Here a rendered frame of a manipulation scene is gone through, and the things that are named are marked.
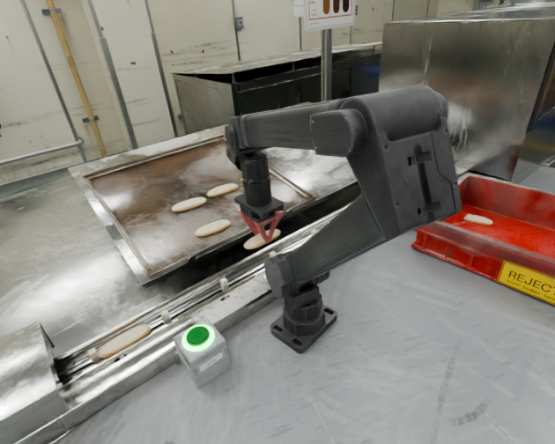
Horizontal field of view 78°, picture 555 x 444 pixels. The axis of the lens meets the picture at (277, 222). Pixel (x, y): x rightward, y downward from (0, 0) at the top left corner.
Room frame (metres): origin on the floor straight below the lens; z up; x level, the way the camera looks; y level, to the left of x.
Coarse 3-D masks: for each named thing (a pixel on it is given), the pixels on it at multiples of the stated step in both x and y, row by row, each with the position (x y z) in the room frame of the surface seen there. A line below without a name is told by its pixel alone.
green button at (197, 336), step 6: (192, 330) 0.41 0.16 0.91; (198, 330) 0.41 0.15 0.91; (204, 330) 0.41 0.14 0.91; (186, 336) 0.41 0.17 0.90; (192, 336) 0.40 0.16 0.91; (198, 336) 0.40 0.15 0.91; (204, 336) 0.40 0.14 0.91; (192, 342) 0.39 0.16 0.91; (198, 342) 0.39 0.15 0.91; (204, 342) 0.39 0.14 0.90
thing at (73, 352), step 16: (320, 224) 0.80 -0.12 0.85; (288, 240) 0.73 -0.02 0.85; (256, 256) 0.67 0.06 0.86; (224, 272) 0.62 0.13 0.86; (192, 288) 0.57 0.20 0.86; (160, 304) 0.53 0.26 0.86; (128, 320) 0.50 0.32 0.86; (96, 336) 0.46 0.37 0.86; (112, 336) 0.47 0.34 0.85; (64, 352) 0.43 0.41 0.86; (80, 352) 0.43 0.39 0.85
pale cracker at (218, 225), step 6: (216, 222) 0.77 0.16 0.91; (222, 222) 0.77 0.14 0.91; (228, 222) 0.77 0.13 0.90; (198, 228) 0.75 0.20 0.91; (204, 228) 0.74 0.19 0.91; (210, 228) 0.74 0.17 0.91; (216, 228) 0.74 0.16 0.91; (222, 228) 0.75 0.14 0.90; (198, 234) 0.72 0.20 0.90; (204, 234) 0.72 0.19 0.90; (210, 234) 0.73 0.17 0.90
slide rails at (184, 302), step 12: (300, 240) 0.74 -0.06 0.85; (276, 252) 0.69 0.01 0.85; (252, 264) 0.65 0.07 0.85; (228, 276) 0.62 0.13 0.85; (252, 276) 0.61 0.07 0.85; (204, 288) 0.58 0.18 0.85; (216, 288) 0.58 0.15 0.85; (228, 288) 0.58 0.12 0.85; (180, 300) 0.55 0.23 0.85; (192, 300) 0.55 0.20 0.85; (204, 300) 0.54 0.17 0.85; (168, 312) 0.52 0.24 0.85; (144, 324) 0.49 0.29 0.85; (168, 324) 0.49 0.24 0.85; (96, 348) 0.44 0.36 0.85; (72, 360) 0.42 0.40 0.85; (84, 360) 0.42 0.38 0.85; (60, 372) 0.40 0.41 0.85; (84, 372) 0.39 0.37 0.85
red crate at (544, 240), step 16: (464, 208) 0.87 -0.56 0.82; (464, 224) 0.78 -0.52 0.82; (496, 224) 0.77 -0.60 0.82; (512, 224) 0.77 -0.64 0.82; (528, 224) 0.76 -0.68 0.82; (416, 240) 0.70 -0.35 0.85; (432, 240) 0.67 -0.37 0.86; (512, 240) 0.69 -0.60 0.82; (528, 240) 0.69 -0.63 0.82; (544, 240) 0.68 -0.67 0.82; (448, 256) 0.64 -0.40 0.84; (464, 256) 0.61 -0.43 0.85; (480, 256) 0.59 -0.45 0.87; (480, 272) 0.58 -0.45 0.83; (496, 272) 0.56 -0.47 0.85
